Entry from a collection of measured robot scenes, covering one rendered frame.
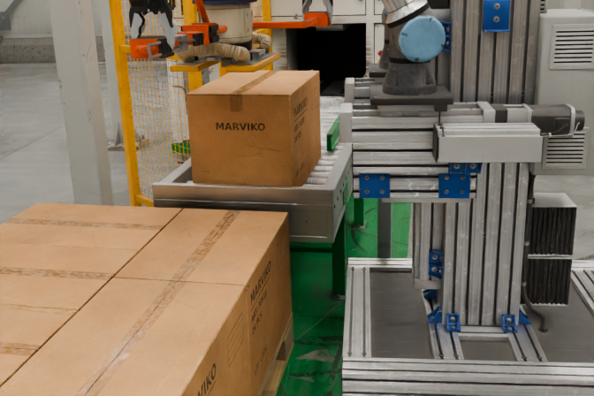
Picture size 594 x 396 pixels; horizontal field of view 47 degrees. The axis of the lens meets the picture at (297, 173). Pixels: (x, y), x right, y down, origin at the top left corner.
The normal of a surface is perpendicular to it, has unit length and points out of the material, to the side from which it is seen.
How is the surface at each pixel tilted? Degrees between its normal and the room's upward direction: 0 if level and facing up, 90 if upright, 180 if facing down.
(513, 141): 90
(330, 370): 0
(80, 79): 89
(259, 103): 90
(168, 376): 0
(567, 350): 0
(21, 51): 90
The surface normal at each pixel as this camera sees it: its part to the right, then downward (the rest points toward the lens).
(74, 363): -0.03, -0.96
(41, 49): -0.10, 0.29
